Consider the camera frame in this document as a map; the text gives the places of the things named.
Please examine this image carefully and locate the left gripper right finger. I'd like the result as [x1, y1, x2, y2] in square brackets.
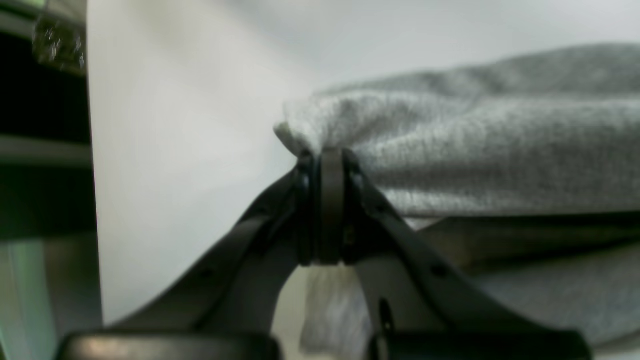
[322, 149, 593, 360]

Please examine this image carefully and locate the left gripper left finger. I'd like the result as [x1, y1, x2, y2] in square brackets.
[55, 153, 320, 360]

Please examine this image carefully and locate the grey T-shirt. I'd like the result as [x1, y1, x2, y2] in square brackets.
[274, 43, 639, 360]

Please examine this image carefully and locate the black dotted cup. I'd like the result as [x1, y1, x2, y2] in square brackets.
[31, 13, 88, 78]

